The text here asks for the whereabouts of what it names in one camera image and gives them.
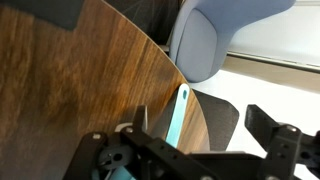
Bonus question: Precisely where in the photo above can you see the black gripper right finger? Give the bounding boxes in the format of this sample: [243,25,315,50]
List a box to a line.
[245,104,279,151]

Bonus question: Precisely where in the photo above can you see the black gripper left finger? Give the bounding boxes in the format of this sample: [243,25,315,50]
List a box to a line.
[133,105,148,131]

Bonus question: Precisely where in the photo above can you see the light blue serving spoon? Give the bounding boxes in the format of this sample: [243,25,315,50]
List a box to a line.
[92,84,190,180]

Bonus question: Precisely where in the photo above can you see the blue grey chair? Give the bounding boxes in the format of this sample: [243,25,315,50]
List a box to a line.
[169,0,296,82]

